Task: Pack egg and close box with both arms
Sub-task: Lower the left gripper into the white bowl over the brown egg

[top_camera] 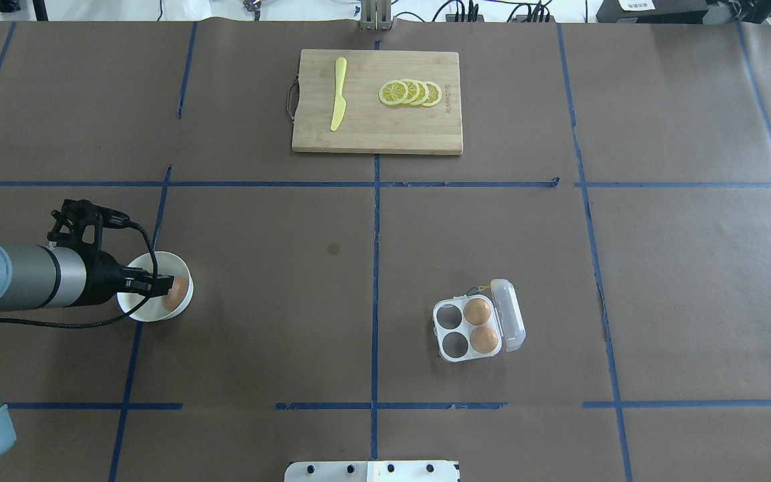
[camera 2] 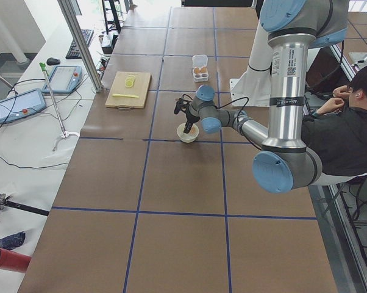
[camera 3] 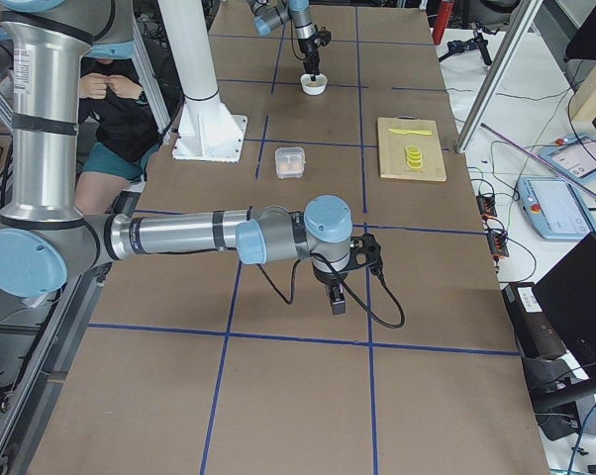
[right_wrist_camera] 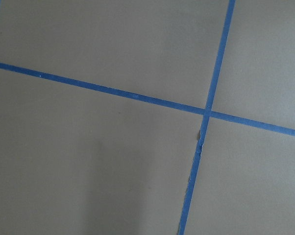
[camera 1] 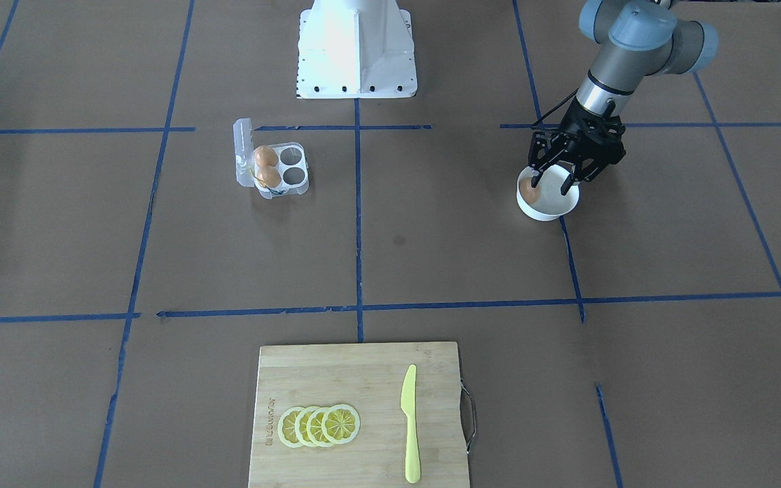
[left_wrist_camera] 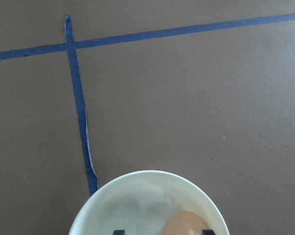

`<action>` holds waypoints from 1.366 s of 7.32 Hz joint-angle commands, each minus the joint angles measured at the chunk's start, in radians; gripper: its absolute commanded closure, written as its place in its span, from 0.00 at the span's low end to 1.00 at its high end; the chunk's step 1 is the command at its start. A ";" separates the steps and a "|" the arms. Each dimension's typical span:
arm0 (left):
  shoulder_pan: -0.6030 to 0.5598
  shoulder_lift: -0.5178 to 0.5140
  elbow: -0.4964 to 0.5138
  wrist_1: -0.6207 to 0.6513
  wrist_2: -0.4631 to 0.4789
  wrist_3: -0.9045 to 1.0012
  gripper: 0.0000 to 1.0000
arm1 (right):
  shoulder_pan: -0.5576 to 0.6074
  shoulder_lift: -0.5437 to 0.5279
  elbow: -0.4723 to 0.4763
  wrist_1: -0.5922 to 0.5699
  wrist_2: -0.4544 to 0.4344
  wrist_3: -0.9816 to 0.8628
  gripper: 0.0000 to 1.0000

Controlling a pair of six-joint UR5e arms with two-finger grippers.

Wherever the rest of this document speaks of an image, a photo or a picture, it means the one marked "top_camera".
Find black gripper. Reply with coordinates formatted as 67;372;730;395
82;250;174;306

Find brown egg from bowl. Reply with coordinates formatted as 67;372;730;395
160;276;189;312

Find clear plastic egg box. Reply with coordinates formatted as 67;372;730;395
432;278;527;363

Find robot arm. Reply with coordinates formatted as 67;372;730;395
0;240;175;456

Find upper brown egg in box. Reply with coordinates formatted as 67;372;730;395
462;297;493;326

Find brown egg in box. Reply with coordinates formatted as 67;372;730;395
469;326;501;355
462;297;493;326

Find lower brown egg in box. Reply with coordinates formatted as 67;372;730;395
469;326;501;355

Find black equipment box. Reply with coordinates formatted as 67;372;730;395
596;1;709;24

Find white bowl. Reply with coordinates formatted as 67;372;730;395
116;251;195;321

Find yellow plastic knife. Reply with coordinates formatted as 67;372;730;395
330;57;348;132

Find wooden cutting board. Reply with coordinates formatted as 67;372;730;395
292;49;463;155

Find front lemon slice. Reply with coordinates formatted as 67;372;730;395
377;80;410;106

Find lemon slice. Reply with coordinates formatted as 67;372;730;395
420;82;442;108
409;80;429;106
377;80;410;106
401;79;416;106

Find back lemon slice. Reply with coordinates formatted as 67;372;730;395
420;82;442;108

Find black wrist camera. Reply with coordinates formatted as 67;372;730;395
46;199;133;251

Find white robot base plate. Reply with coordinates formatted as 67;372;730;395
284;460;461;481

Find aluminium frame post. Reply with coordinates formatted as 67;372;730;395
360;0;394;31

